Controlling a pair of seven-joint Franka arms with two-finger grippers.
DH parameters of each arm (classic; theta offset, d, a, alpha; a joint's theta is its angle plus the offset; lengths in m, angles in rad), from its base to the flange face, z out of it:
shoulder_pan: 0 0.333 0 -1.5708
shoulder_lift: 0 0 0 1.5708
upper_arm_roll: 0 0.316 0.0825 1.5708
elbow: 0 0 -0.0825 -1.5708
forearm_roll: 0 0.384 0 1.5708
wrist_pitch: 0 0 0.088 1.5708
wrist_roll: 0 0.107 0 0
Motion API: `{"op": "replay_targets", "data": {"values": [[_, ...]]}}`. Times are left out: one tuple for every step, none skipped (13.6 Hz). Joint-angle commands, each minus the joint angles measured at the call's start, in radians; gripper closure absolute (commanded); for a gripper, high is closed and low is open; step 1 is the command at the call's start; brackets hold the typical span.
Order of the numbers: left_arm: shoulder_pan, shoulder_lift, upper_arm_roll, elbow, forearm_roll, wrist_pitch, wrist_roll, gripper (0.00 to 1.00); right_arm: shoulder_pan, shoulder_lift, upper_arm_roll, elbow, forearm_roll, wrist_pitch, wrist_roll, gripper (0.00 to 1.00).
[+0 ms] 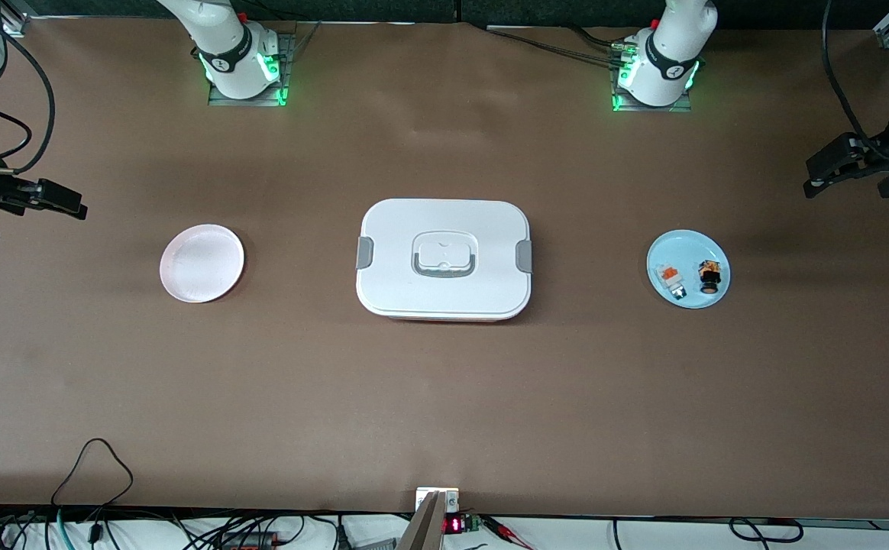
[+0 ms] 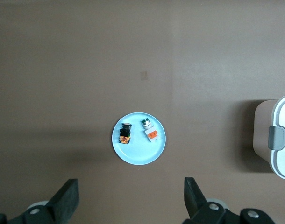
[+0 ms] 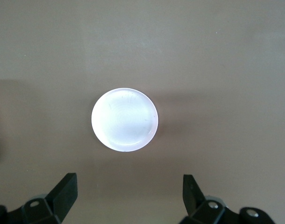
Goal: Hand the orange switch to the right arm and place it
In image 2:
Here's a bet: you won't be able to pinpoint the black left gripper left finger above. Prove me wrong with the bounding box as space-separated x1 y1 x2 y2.
0 178 79 224

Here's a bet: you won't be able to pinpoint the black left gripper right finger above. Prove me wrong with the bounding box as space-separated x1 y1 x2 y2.
183 177 277 224

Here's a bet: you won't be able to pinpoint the black orange push-button switch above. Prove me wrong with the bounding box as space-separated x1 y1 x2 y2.
119 123 133 145

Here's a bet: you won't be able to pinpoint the white lunch box grey clasps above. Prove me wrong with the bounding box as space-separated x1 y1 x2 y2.
252 92 285 182

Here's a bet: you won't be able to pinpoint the light blue round plate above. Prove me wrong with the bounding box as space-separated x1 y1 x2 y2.
111 112 167 166

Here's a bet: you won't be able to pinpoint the white orange switch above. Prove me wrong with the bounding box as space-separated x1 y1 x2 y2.
141 119 161 143

